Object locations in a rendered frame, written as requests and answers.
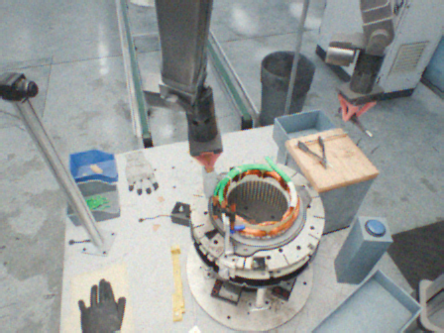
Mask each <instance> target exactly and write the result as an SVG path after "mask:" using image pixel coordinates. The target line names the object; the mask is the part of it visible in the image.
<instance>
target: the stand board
mask: <svg viewBox="0 0 444 333"><path fill-rule="evenodd" d="M341 133H344V131H343V130H342V129H341V128H338V129H335V130H329V131H326V132H323V133H317V134H314V135H307V136H305V137H301V138H295V139H292V140H286V142H285V146H286V147H287V149H288V151H289V152H290V154H291V155H292V157H293V159H294V160H295V161H296V163H297V165H298V166H299V167H300V169H301V170H302V172H303V174H305V176H306V178H307V180H308V181H309V182H310V184H311V185H312V186H313V187H314V188H315V190H316V191H317V193H323V192H325V191H330V190H333V189H336V188H341V187H344V186H349V185H352V184H354V183H359V182H361V181H366V180H369V179H374V178H377V177H378V176H379V173H380V172H379V171H378V170H377V169H376V167H375V166H374V165H372V164H371V162H370V161H369V160H368V159H367V158H366V156H365V155H364V154H363V153H362V152H361V150H359V148H358V147H357V146H356V145H355V144H354V142H352V140H350V138H349V137H348V136H347V137H344V138H337V139H334V140H329V141H325V142H323V143H324V145H325V146H324V147H325V157H327V161H328V162H330V164H331V165H332V166H333V167H332V166H330V165H329V164H328V163H326V166H327V169H325V166H324V165H323V164H320V165H316V164H315V162H316V160H317V158H316V157H314V156H313V155H311V154H309V153H306V152H305V151H304V150H302V149H301V148H300V147H299V148H295V149H294V148H293V145H295V144H297V141H299V140H300V142H307V141H310V140H317V138H318V136H321V138H326V137H329V136H332V135H338V134H341ZM307 147H308V148H309V150H310V151H312V152H314V153H315V154H316V155H319V156H320V157H322V154H321V152H320V151H321V149H320V145H319V143H317V144H314V145H307ZM319 150H320V151H319ZM352 150H354V154H353V155H352V156H351V157H346V158H344V152H349V151H352Z"/></svg>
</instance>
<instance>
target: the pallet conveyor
mask: <svg viewBox="0 0 444 333"><path fill-rule="evenodd" d="M116 5H117V15H118V20H119V31H120V36H121V41H122V52H123V57H124V66H125V71H126V81H127V87H128V92H129V102H130V108H131V118H132V123H133V128H134V138H135V140H137V142H138V144H141V143H144V148H145V149H148V148H151V147H152V146H153V138H152V133H151V126H150V123H149V115H150V113H149V111H148V106H147V102H146V98H145V93H144V92H143V91H142V90H143V88H144V86H143V83H142V79H141V73H140V69H139V63H138V59H137V56H136V47H135V42H134V40H142V39H148V38H153V37H158V36H159V32H148V33H142V34H137V35H136V34H135V33H134V32H132V29H131V22H130V18H129V12H128V8H129V7H128V6H127V0H116ZM209 35H210V36H211V37H212V40H213V41H214V44H215V45H216V46H217V49H218V50H219V52H220V54H221V55H222V56H223V58H224V61H225V62H226V63H227V66H228V67H229V69H230V71H231V72H232V75H233V76H234V78H235V80H236V81H237V83H238V85H239V87H240V88H241V90H242V93H244V96H245V98H246V100H247V101H248V103H249V105H250V106H251V109H252V110H253V112H254V114H255V115H256V118H259V115H260V113H259V111H258V110H257V108H256V106H255V105H254V103H253V101H252V100H251V98H250V96H249V93H247V91H246V88H244V85H243V84H242V81H241V80H240V79H239V76H238V75H237V73H236V71H235V70H234V68H233V66H232V64H231V63H230V61H229V59H227V57H226V55H225V54H224V52H223V50H222V47H220V45H219V42H217V39H216V38H215V37H214V34H213V33H212V30H211V29H210V28H209ZM206 50H207V58H208V63H209V66H210V67H211V68H212V71H213V73H214V76H215V77H216V78H217V82H218V83H219V86H220V88H221V89H222V92H223V93H224V96H225V98H226V99H227V102H228V103H229V107H230V108H231V110H232V113H233V114H234V117H235V118H236V120H237V123H238V124H239V127H240V128H241V130H242V131H244V130H251V129H253V119H252V118H251V115H250V113H249V111H248V110H247V108H246V105H245V104H244V102H243V100H242V98H241V96H240V95H239V93H238V91H237V88H236V87H235V86H234V83H233V82H232V79H231V78H230V77H229V74H228V73H227V70H226V69H225V68H224V65H223V63H222V61H221V60H220V58H219V56H218V54H217V52H215V50H214V47H213V46H212V44H211V42H210V41H209V38H208V40H207V49H206Z"/></svg>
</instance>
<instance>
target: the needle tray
mask: <svg viewBox="0 0 444 333"><path fill-rule="evenodd" d="M423 309H424V308H423V307H422V306H421V305H420V304H419V303H417V302H416V300H414V298H412V297H411V296H410V295H409V294H408V293H407V292H406V291H404V290H403V289H402V288H401V287H400V286H398V285H397V283H395V282H394V281H393V280H392V279H391V278H390V277H388V275H386V274H385V273H384V272H383V271H382V270H380V269H379V268H377V269H376V270H375V271H373V272H372V273H371V274H370V275H369V276H368V277H367V278H365V279H364V281H362V282H361V283H360V284H359V285H358V286H356V288H354V290H353V291H351V293H349V294H348V295H347V296H346V297H345V298H344V299H343V300H342V301H340V302H339V303H338V304H337V306H335V307H334V308H332V310H331V311H329V313H327V315H325V316H324V317H323V318H322V319H321V320H319V322H318V323H317V324H315V325H314V326H313V327H312V328H311V329H310V330H309V331H307V333H402V332H403V331H404V330H405V329H406V328H407V327H408V325H409V324H410V323H411V322H412V321H413V320H414V318H416V316H417V315H419V313H421V310H423Z"/></svg>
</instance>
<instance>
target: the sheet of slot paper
mask: <svg viewBox="0 0 444 333"><path fill-rule="evenodd" d="M103 278H104V279H106V281H110V283H111V285H112V289H113V291H114V297H115V300H116V301H117V300H118V298H119V297H120V296H125V297H126V298H127V302H126V307H125V311H124V319H123V322H122V328H121V333H134V332H135V328H134V316H133V310H132V298H131V292H130V287H129V276H128V270H127V265H126V262H122V263H119V264H117V265H112V266H109V267H104V268H102V269H99V270H94V271H91V272H86V273H83V274H81V275H76V276H73V277H70V316H68V317H65V318H64V319H63V333H82V332H81V328H80V310H79V308H78V303H77V302H78V301H79V300H80V299H83V300H84V301H85V306H86V307H88V306H90V289H91V287H92V286H93V285H94V284H97V286H98V287H99V280H100V279H103Z"/></svg>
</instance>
